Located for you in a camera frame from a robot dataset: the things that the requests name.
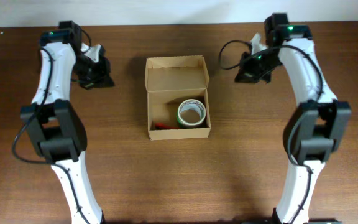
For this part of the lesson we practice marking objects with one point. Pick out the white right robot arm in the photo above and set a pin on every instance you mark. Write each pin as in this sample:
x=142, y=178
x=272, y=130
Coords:
x=316, y=128

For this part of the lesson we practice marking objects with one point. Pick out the brown cardboard box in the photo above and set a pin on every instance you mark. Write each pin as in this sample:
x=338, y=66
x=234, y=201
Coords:
x=169, y=81

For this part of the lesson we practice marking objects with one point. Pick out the beige masking tape roll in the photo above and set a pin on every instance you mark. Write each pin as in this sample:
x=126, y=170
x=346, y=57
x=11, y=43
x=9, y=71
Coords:
x=193, y=111

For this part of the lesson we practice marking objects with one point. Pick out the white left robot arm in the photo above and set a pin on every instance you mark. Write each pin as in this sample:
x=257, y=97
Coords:
x=55, y=130

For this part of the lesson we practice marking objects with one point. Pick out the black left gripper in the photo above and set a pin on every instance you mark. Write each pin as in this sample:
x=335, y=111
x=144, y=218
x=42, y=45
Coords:
x=104, y=77

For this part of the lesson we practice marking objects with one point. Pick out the green tape roll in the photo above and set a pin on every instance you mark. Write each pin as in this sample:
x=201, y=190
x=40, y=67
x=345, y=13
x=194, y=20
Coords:
x=182, y=122

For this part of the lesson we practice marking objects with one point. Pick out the red utility knife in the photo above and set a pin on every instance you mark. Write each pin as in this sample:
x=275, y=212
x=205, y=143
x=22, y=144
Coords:
x=161, y=126

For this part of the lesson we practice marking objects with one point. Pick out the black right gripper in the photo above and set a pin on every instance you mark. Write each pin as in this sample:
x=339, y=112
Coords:
x=245, y=74

